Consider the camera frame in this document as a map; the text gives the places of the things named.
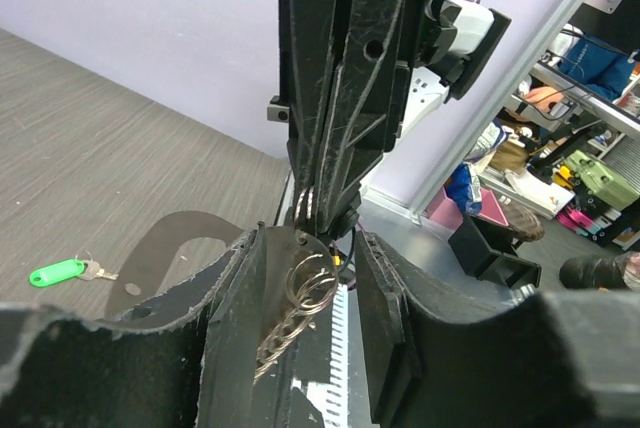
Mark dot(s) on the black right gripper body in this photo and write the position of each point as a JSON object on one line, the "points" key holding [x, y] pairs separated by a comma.
{"points": [[421, 38]]}

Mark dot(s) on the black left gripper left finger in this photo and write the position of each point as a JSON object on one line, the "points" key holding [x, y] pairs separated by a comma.
{"points": [[185, 358]]}

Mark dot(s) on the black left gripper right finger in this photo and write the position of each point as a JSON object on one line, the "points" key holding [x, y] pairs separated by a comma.
{"points": [[435, 357]]}

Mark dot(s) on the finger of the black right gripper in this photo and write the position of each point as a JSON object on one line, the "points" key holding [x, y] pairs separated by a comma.
{"points": [[307, 46], [343, 163]]}

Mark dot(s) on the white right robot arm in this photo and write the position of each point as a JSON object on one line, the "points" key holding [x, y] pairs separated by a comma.
{"points": [[422, 98]]}

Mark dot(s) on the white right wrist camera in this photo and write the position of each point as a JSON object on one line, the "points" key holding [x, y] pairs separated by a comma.
{"points": [[471, 21]]}

